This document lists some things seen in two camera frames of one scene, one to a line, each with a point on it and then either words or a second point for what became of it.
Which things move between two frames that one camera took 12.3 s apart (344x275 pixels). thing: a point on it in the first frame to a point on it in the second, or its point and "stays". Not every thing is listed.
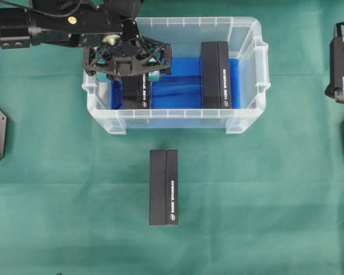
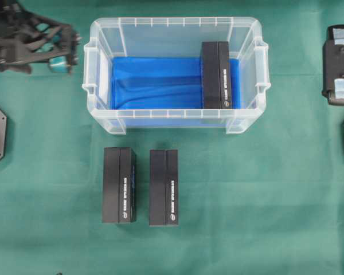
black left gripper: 94,23 to 13,32
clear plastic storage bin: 219,78 stays
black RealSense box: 163,187 stays
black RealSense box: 136,91 to 118,185
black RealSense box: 215,75 stays
